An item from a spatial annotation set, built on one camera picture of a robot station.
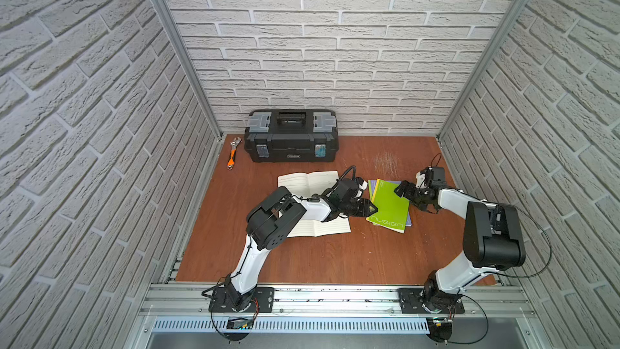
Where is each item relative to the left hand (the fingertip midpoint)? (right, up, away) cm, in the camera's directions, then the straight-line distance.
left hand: (380, 210), depth 88 cm
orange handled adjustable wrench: (-64, +28, +27) cm, 75 cm away
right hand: (+13, +5, +8) cm, 16 cm away
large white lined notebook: (-29, +8, +12) cm, 32 cm away
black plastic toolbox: (-34, +29, +9) cm, 46 cm away
